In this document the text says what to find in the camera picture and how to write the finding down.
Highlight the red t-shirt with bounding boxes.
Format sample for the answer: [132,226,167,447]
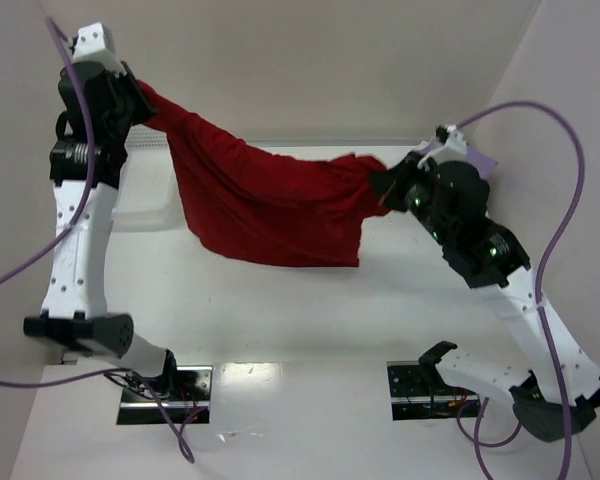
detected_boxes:
[140,83,389,268]

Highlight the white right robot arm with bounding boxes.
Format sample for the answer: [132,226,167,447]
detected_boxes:
[399,160,600,442]

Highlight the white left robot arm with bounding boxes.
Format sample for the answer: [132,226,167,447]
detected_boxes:
[24,61,396,396]

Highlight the folded purple t-shirt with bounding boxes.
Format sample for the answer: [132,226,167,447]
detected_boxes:
[415,142,498,180]

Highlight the white plastic laundry basket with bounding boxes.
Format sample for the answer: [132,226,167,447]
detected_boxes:
[112,125,185,233]

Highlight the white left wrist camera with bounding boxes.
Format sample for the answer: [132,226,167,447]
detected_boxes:
[73,22,115,63]

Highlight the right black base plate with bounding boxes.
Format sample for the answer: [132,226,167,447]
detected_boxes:
[386,361,481,421]

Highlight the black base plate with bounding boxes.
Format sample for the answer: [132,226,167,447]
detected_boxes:
[386,361,481,421]
[111,366,213,426]

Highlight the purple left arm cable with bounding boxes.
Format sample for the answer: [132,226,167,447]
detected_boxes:
[0,16,211,464]

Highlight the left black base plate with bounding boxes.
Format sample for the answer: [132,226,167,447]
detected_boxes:
[111,366,213,426]

